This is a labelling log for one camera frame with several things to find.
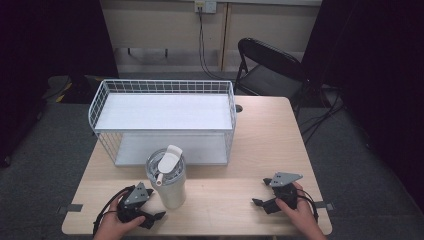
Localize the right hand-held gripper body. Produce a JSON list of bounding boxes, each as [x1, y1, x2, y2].
[[269, 172, 304, 211]]

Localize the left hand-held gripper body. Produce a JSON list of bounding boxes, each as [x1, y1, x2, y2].
[[116, 182, 151, 224]]

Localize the white tumbler cup with lid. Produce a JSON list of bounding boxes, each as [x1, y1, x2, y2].
[[145, 144, 188, 210]]

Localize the white wire shelf rack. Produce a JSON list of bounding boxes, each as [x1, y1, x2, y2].
[[87, 78, 238, 167]]

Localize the person's right hand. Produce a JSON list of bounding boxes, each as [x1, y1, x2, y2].
[[275, 181, 320, 235]]

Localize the person's left hand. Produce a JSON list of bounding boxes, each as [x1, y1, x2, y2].
[[93, 193, 147, 240]]

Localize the grey tape strip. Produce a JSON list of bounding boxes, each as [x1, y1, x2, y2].
[[56, 203, 84, 215], [313, 200, 335, 212]]

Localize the black folding chair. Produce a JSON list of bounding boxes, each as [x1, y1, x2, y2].
[[232, 37, 312, 109]]

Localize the grey stand base yellow stripes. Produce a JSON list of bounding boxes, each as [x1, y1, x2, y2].
[[41, 75, 104, 104]]

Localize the black curtain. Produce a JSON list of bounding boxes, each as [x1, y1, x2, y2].
[[300, 0, 424, 214]]

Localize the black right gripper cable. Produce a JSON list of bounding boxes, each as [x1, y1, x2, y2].
[[298, 188, 320, 224]]

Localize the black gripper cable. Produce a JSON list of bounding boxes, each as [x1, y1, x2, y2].
[[92, 186, 134, 236], [298, 188, 320, 224]]

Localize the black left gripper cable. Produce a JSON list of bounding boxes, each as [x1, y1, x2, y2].
[[92, 186, 134, 236]]

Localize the black floor cables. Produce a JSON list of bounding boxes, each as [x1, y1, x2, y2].
[[297, 87, 349, 145]]

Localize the black wall socket cable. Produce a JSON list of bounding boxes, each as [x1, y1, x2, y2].
[[197, 7, 236, 82]]

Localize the white wall socket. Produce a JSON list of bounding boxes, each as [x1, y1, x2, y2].
[[194, 0, 218, 15]]

